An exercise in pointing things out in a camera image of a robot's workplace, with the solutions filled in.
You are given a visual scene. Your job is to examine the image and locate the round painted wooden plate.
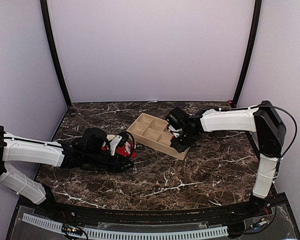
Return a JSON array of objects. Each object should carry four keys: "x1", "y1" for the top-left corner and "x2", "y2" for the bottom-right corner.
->
[{"x1": 106, "y1": 134, "x2": 122, "y2": 141}]

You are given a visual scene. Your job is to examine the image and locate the white slotted cable duct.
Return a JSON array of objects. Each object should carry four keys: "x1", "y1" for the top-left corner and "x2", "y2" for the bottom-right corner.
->
[{"x1": 21, "y1": 213, "x2": 229, "y2": 240}]

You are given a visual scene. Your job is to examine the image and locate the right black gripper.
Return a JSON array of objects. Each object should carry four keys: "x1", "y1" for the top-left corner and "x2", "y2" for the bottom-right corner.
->
[{"x1": 171, "y1": 129, "x2": 199, "y2": 153}]

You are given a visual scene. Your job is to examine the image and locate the wooden compartment tray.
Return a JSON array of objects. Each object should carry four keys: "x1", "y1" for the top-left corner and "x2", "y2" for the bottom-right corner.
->
[{"x1": 127, "y1": 113, "x2": 189, "y2": 160}]

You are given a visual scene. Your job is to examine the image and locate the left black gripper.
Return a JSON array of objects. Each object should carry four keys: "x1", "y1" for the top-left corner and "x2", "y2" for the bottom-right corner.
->
[{"x1": 84, "y1": 150, "x2": 134, "y2": 174}]

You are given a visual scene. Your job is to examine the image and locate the black front table rail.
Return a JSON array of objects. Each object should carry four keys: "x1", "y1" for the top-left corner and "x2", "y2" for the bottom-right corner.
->
[{"x1": 57, "y1": 201, "x2": 249, "y2": 225}]

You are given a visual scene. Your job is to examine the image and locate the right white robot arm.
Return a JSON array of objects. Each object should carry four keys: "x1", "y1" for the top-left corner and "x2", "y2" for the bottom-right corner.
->
[{"x1": 164, "y1": 100, "x2": 297, "y2": 217}]

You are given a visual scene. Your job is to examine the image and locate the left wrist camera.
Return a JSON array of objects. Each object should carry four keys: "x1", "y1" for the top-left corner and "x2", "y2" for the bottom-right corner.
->
[{"x1": 109, "y1": 133, "x2": 130, "y2": 156}]

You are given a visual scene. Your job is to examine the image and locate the left black frame post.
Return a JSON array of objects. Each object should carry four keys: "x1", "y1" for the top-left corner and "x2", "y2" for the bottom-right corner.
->
[{"x1": 40, "y1": 0, "x2": 72, "y2": 108}]

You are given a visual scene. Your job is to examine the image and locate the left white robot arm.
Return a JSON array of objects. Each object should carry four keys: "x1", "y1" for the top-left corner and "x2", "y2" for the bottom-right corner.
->
[{"x1": 0, "y1": 125, "x2": 136, "y2": 218}]

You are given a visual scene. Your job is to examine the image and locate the black frame post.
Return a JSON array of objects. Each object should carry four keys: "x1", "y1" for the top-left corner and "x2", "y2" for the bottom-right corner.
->
[
  {"x1": 40, "y1": 0, "x2": 72, "y2": 108},
  {"x1": 231, "y1": 0, "x2": 262, "y2": 107}
]

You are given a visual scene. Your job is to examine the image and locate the right black frame post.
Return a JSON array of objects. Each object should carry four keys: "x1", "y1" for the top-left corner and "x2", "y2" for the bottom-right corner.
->
[{"x1": 231, "y1": 0, "x2": 262, "y2": 107}]

